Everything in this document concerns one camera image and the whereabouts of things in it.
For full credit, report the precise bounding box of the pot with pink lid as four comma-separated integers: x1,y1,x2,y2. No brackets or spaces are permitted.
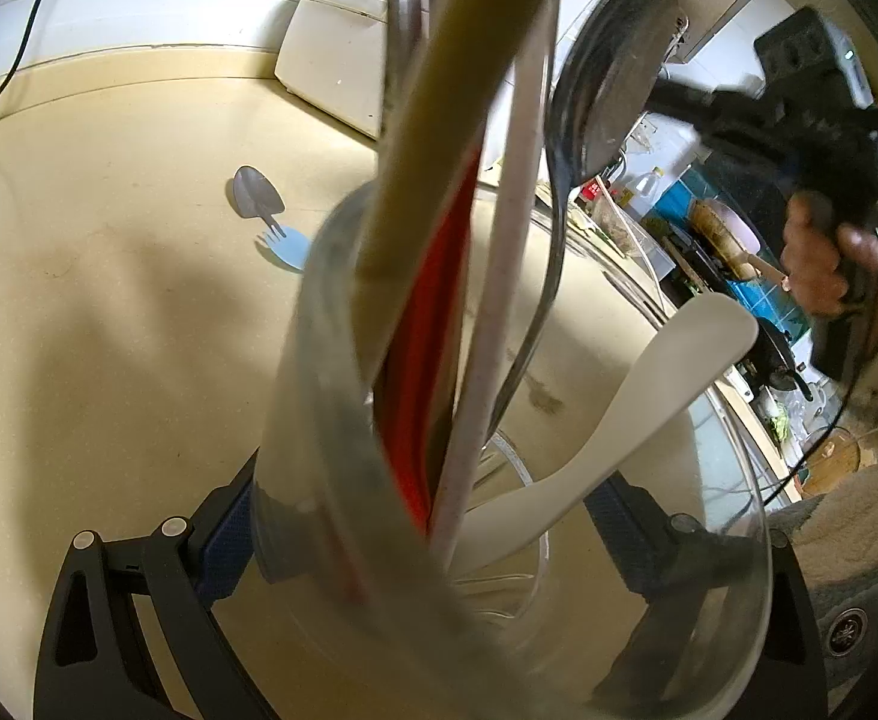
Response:
690,197,762,263

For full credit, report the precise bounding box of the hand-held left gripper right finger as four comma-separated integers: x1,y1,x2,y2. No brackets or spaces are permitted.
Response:
589,472,830,720

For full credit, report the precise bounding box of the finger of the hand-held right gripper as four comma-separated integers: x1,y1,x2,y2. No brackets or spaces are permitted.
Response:
645,79,756,145

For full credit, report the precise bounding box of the person's right hand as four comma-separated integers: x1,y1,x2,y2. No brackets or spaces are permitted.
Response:
780,191,878,317

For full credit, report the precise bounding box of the white plastic paddle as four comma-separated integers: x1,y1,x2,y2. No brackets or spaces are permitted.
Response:
457,292,759,575

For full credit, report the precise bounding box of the clear drinking glass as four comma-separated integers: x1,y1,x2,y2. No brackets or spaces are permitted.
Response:
254,180,774,720

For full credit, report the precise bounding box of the person's fluffy robe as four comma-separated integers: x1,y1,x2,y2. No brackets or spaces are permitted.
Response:
787,420,878,720

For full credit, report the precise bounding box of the cooking oil bottle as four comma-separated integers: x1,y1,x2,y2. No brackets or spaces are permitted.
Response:
619,167,669,220

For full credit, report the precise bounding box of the red plastic utensil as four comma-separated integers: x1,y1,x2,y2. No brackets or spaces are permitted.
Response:
349,0,477,605

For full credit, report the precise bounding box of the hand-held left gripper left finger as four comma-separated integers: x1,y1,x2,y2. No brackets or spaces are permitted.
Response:
34,457,260,720

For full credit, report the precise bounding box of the black wok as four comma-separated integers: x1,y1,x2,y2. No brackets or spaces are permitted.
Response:
746,319,815,400

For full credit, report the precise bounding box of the pale pink stick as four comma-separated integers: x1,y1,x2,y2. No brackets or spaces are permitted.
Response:
431,37,560,563

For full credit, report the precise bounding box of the blue plastic spork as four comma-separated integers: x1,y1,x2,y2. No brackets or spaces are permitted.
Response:
260,225,311,272

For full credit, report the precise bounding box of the round wooden board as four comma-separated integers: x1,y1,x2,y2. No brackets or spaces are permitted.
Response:
799,427,860,497

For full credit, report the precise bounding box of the white rice cooker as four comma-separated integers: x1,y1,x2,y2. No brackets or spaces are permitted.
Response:
274,0,410,140

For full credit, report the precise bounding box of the small steel spoon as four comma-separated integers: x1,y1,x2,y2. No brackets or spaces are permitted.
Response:
230,165,287,230

